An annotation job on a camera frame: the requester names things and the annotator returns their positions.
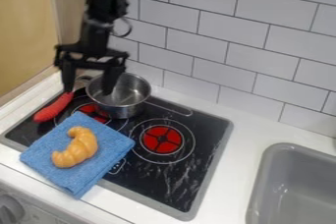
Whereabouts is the toy stove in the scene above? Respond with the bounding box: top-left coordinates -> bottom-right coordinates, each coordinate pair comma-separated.
0,84 -> 236,222

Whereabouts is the silver pot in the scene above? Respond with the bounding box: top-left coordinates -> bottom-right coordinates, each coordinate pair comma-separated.
84,72 -> 195,120

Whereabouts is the blue cloth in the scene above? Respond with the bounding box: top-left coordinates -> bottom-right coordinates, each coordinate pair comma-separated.
18,111 -> 137,200

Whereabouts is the toy sink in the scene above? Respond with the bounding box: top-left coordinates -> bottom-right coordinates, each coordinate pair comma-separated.
244,141 -> 336,224

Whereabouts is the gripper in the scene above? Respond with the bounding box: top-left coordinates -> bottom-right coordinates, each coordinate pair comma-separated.
52,21 -> 131,96

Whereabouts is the toy croissant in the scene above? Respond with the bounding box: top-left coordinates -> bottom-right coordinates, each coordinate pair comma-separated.
51,126 -> 100,169

